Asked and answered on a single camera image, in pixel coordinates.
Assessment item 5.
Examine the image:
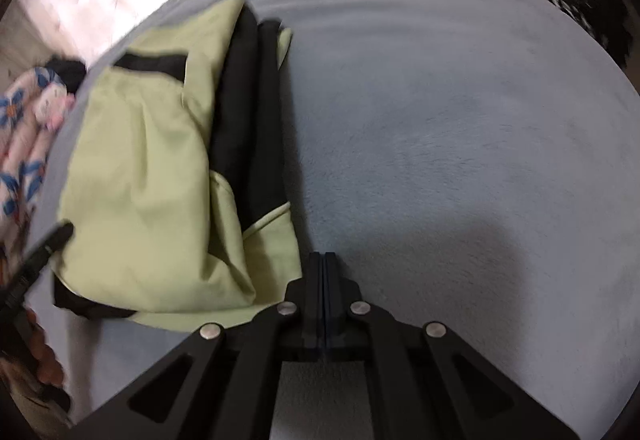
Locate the blue bed blanket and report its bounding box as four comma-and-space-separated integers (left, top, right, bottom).
30, 0, 640, 440

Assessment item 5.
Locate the black knitted cloth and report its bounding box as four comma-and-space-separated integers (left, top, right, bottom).
45, 57, 88, 93

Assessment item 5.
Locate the floral quilt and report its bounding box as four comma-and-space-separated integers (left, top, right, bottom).
0, 67, 76, 231

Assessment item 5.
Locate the person's left hand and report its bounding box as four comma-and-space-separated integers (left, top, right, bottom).
20, 307, 68, 389

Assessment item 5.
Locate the white and pink plush cat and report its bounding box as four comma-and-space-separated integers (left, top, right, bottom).
35, 84, 76, 131

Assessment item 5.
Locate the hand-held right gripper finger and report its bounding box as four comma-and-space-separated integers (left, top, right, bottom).
325, 251, 581, 440
65, 251, 327, 440

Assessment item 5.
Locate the person's left forearm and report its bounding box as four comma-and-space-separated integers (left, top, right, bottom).
0, 355, 71, 426

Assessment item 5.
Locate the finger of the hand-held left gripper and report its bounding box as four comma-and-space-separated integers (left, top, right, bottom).
30, 221, 76, 267

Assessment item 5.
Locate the green and black hooded jacket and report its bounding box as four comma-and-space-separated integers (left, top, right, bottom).
52, 0, 306, 333

